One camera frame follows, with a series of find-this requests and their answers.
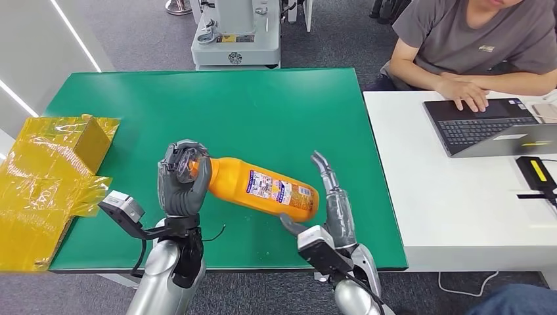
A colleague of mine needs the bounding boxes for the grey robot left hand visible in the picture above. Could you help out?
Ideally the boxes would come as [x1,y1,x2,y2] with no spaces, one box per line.
[157,138,213,219]

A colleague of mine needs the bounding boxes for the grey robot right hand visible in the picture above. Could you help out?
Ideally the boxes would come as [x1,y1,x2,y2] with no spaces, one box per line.
[278,150,359,250]

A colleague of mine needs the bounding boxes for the person's right hand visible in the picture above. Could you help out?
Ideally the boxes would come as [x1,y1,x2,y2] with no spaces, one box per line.
[434,77,490,114]

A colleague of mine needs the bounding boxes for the orange plastic bottle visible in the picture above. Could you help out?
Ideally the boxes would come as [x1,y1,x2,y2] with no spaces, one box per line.
[175,147,321,224]

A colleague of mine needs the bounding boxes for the dark grey laptop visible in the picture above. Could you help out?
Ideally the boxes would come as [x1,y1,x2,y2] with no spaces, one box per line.
[422,97,557,159]

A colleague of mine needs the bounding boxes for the person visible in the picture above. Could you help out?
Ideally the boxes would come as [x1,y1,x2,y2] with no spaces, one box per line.
[365,0,557,114]

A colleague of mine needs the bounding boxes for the pale smartphone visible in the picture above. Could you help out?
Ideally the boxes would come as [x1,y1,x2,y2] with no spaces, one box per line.
[531,102,557,125]

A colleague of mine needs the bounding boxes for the black adapter with yellow label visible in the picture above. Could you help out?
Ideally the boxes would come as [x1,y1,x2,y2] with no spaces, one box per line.
[515,156,557,193]

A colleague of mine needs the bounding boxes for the black chair base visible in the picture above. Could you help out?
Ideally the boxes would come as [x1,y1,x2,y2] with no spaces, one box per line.
[368,0,412,26]

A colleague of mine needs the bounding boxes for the white desk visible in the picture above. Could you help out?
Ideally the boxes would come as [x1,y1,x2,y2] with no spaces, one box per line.
[363,90,557,290]

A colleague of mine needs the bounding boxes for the yellow film-wrapped cardboard box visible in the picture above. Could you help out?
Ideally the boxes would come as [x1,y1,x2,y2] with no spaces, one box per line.
[0,114,122,274]

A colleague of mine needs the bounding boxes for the grey machine stand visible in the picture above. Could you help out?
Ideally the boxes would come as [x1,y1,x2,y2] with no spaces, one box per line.
[190,0,282,71]

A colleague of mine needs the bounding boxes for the white furniture legs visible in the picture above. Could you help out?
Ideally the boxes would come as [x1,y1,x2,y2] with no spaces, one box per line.
[286,0,314,33]

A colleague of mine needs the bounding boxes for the chrome stanchion base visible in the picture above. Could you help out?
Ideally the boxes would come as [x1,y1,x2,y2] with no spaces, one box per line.
[164,0,192,17]

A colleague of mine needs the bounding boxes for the person's leg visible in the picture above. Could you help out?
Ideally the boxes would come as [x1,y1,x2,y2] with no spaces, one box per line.
[464,283,557,315]

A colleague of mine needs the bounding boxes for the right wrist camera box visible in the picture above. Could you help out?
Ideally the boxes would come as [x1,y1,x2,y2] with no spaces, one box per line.
[297,224,354,278]

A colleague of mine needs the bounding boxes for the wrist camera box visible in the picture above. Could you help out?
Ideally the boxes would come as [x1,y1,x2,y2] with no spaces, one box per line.
[97,190,147,240]
[297,224,354,278]

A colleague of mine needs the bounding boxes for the thin black wrist wire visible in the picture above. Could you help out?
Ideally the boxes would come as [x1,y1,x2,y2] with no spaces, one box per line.
[201,224,227,243]

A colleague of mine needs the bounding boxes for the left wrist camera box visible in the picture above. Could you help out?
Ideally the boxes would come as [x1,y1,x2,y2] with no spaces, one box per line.
[97,190,147,240]

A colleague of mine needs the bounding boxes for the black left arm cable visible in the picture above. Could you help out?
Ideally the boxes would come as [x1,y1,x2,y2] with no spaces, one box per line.
[130,238,148,279]

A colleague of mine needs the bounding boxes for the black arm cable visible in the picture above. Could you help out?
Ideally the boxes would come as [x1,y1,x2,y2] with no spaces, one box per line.
[130,238,148,279]
[344,271,386,315]

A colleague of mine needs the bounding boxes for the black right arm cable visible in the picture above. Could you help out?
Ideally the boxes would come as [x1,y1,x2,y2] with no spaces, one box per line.
[344,271,386,315]

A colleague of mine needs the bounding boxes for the white cable under desk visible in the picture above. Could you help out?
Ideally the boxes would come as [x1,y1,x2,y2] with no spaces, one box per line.
[437,271,501,298]

